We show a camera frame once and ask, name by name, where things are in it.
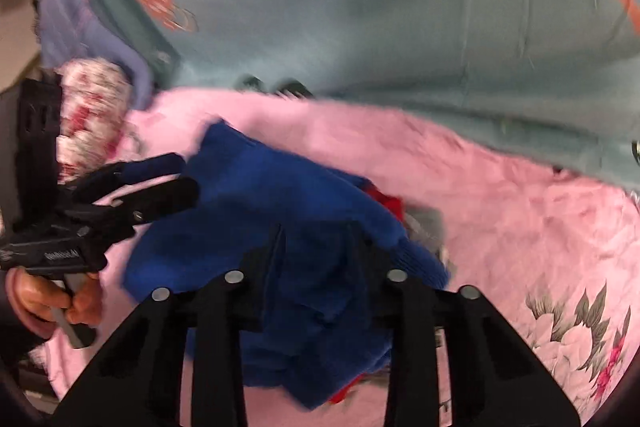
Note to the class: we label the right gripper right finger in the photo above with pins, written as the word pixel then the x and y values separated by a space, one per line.
pixel 403 309

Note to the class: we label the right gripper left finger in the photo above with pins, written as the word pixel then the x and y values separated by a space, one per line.
pixel 135 378

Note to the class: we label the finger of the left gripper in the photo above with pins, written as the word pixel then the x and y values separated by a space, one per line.
pixel 156 201
pixel 135 174

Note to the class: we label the blue and red pants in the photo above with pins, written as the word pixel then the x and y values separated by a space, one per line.
pixel 302 230

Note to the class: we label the left hand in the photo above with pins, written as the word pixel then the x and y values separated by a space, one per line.
pixel 33 299

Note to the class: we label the floral red white pillow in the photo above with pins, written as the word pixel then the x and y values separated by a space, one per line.
pixel 96 96

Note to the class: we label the pink floral bed sheet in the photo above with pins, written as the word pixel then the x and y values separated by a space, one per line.
pixel 556 253

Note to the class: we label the blue plaid pillow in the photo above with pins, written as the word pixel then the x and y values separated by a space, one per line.
pixel 70 29

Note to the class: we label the folded grey garment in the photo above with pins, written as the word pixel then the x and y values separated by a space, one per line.
pixel 426 226

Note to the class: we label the teal heart print blanket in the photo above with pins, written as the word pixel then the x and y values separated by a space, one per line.
pixel 553 80

